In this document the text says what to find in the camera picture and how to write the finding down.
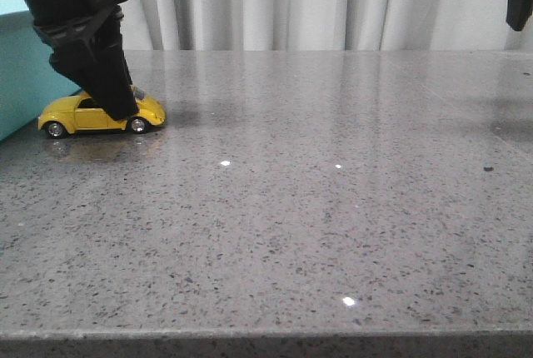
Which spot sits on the grey pleated curtain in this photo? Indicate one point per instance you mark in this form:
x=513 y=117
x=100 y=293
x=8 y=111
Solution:
x=366 y=25

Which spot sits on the yellow toy beetle car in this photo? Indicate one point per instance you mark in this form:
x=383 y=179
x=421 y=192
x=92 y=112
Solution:
x=80 y=113

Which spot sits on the light blue storage box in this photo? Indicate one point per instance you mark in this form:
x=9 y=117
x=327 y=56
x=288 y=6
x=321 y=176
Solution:
x=28 y=82

